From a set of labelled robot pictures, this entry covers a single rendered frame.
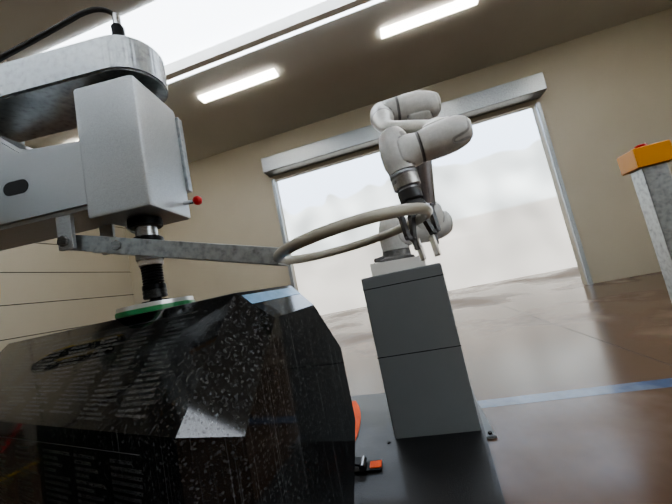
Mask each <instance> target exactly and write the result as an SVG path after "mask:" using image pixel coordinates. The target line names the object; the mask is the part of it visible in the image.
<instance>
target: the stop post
mask: <svg viewBox="0 0 672 504"><path fill-rule="evenodd" d="M669 161H672V143H671V140H664V141H660V142H657V143H653V144H649V145H645V146H642V147H638V148H634V149H632V150H630V151H629V152H627V153H625V154H624V155H622V156H620V157H618V158H617V162H618V165H619V168H620V172H621V175H623V176H624V175H628V174H631V178H632V181H633V184H634V187H635V190H636V193H637V196H638V199H639V203H640V206H641V209H642V212H643V215H644V218H645V221H646V225H647V228H648V231H649V234H650V237H651V240H652V243H653V246H654V250H655V253H656V256H657V259H658V262H659V265H660V268H661V271H662V275H663V278H664V281H665V284H666V287H667V290H668V293H669V296H670V300H671V303H672V176H671V173H670V170H669V167H668V165H667V162H669Z"/></svg>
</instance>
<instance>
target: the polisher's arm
mask: <svg viewBox="0 0 672 504"><path fill-rule="evenodd" d="M97 228H99V231H100V236H105V237H116V236H115V228H114V224H110V223H105V222H101V221H96V220H92V219H90V218H89V216H88V210H87V202H86V193H85V185H84V177H83V169H82V160H81V152H80V144H79V141H75V142H69V143H64V144H58V145H53V146H47V147H42V148H36V149H32V148H30V147H27V146H25V145H22V144H20V143H17V142H15V141H12V140H10V139H7V138H5V137H2V136H0V251H3V250H7V249H11V248H16V247H20V246H24V245H29V244H33V243H37V242H42V241H46V240H50V239H54V238H58V237H60V236H62V235H63V236H66V237H67V238H68V239H69V240H68V245H66V246H64V247H60V246H59V245H58V247H59V251H66V250H71V249H75V248H77V243H76V235H75V234H76V233H80V232H85V231H89V230H93V229H97Z"/></svg>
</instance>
